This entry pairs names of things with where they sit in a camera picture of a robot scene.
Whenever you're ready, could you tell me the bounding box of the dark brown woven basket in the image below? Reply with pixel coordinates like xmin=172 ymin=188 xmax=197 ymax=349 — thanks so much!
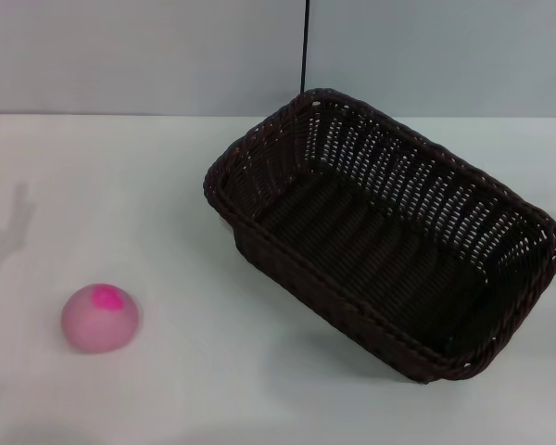
xmin=203 ymin=86 xmax=556 ymax=386

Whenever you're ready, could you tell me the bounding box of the pink foam ball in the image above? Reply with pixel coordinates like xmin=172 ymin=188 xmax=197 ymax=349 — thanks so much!
xmin=59 ymin=282 xmax=141 ymax=356

